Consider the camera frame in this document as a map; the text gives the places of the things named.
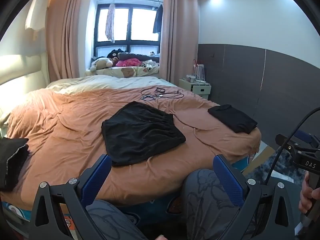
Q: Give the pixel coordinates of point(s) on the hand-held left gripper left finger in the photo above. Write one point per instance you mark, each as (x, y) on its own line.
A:
(98, 177)

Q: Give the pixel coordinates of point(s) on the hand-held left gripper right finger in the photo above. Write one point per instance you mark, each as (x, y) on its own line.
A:
(225, 177)

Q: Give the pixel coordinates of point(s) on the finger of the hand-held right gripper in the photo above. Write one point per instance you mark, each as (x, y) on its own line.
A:
(303, 137)

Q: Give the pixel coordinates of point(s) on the black pants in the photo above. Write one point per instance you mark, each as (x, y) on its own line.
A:
(140, 132)

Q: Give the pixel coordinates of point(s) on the person's right hand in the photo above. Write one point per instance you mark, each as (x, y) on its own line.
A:
(305, 197)

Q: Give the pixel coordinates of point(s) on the dark shaggy rug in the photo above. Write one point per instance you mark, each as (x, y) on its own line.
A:
(282, 165)

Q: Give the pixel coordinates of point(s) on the person's right leg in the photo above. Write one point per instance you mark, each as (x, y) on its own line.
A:
(210, 205)

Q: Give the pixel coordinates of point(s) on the person's leg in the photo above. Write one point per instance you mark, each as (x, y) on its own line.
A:
(210, 205)
(110, 220)

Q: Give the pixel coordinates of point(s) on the cardboard sheet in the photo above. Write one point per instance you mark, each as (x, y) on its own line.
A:
(262, 155)

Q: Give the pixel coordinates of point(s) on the person's left leg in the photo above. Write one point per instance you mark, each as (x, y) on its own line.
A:
(110, 220)

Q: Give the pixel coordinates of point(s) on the folded black garment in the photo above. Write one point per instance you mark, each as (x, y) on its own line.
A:
(232, 118)

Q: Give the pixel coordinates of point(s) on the bed with orange sheet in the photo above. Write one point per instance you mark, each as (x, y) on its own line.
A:
(62, 130)

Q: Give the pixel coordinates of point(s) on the black cloth pile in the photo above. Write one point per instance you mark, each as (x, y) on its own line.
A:
(11, 162)

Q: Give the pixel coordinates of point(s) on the white nightstand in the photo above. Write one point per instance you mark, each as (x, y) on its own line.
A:
(197, 90)

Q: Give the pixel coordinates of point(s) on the black phone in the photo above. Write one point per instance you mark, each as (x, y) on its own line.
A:
(148, 98)

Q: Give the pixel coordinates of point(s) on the cream blanket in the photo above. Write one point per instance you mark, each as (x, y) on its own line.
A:
(105, 82)

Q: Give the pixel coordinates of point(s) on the bear print bedding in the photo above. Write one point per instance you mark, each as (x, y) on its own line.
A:
(130, 72)

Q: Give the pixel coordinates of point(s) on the white plush toy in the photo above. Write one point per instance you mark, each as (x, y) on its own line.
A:
(101, 63)

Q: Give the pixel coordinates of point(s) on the pink cloth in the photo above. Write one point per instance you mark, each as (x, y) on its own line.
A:
(128, 62)

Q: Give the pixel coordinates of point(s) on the black plush toy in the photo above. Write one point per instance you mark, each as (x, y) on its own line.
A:
(115, 53)

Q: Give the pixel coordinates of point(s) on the dark grey blanket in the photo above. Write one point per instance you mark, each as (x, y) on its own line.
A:
(140, 56)

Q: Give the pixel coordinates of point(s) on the white padded headboard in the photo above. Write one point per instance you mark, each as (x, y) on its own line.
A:
(17, 72)

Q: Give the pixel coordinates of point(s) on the pink curtain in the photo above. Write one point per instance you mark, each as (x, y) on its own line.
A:
(178, 30)
(67, 30)

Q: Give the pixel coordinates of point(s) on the window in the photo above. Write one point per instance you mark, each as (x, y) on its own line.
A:
(127, 25)

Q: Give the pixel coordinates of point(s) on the hanging light garment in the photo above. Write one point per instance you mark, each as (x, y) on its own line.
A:
(110, 22)

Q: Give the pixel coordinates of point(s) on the hanging dark garment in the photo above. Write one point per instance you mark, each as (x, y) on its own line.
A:
(158, 18)

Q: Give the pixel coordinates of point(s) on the hanging white cloth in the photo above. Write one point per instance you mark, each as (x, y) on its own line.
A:
(36, 12)

